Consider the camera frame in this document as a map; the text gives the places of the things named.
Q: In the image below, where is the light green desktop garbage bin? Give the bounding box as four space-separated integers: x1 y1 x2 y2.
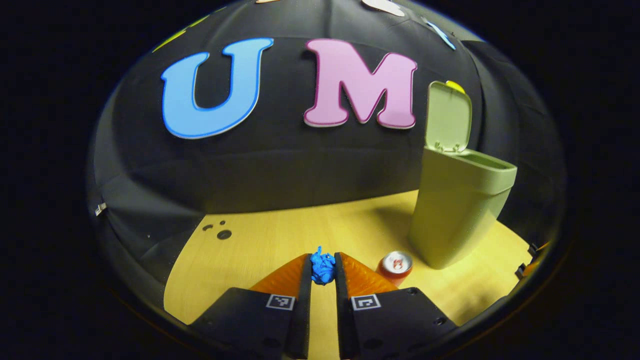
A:
407 80 518 270

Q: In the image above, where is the orange pop can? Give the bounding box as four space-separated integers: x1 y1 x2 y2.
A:
376 250 414 287

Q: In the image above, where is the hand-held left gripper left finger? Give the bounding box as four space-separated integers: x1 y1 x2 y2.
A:
189 253 313 360

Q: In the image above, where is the blue paper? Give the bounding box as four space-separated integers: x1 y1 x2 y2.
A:
309 245 337 286

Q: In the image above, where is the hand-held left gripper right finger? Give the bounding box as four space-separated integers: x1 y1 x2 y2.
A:
334 252 458 360

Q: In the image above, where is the black backdrop cloth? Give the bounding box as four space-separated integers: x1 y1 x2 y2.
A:
86 0 567 306

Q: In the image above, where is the wooden desktop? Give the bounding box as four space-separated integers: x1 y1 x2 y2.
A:
163 189 535 360

